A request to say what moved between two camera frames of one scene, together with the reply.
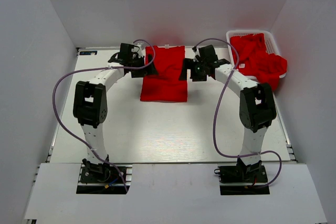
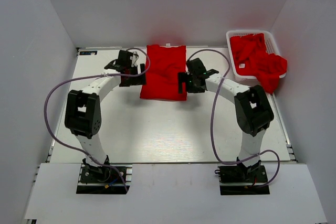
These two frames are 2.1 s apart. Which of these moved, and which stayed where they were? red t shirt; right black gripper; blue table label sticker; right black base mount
Moved: right black gripper
Stayed: right black base mount; red t shirt; blue table label sticker
